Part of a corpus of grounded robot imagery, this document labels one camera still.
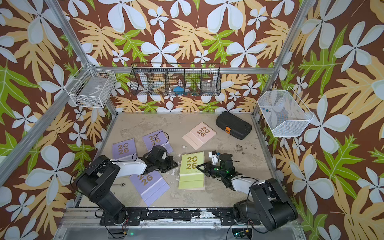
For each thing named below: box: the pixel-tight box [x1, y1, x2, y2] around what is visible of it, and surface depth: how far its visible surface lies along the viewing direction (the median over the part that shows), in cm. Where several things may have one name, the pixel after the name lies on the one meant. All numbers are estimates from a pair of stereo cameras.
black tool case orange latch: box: [215, 111, 252, 140], surface depth 107 cm
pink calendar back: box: [182, 121, 217, 151], surface depth 108 cm
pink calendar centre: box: [178, 184, 205, 191], surface depth 85 cm
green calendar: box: [178, 151, 205, 191], surface depth 87 cm
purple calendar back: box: [143, 129, 174, 154], surface depth 106 cm
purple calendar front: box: [129, 170, 171, 207], surface depth 86 cm
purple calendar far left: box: [112, 138, 138, 160], surface depth 101 cm
